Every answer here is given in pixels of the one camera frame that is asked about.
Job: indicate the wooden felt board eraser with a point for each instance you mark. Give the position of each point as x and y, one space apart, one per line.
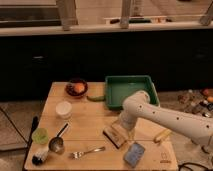
117 137

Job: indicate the dark red bowl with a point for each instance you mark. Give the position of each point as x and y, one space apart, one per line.
70 87

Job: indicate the blue sponge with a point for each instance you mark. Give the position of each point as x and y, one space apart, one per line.
134 154

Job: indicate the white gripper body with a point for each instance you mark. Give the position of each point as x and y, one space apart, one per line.
127 121

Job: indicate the green plastic tray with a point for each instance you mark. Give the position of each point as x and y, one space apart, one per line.
117 88

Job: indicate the silver metal fork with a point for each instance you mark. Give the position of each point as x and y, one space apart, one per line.
79 154

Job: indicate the orange fruit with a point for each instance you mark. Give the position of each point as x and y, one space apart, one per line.
79 87

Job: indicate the spice bottles on floor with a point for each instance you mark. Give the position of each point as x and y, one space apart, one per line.
198 103

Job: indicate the black clamp at table edge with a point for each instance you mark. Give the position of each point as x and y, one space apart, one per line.
34 125

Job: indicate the metal measuring cup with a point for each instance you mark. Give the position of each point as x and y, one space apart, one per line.
56 144

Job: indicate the white paper cup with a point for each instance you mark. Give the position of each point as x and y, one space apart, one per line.
63 109

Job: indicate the black and white brush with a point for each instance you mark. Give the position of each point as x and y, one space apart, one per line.
40 156

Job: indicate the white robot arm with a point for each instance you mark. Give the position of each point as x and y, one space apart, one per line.
199 129

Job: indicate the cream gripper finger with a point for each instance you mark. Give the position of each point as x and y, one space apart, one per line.
115 125
131 135

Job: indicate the green chili pepper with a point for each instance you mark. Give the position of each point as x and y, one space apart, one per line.
96 99

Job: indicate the small green plastic cup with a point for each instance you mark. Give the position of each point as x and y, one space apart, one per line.
40 136

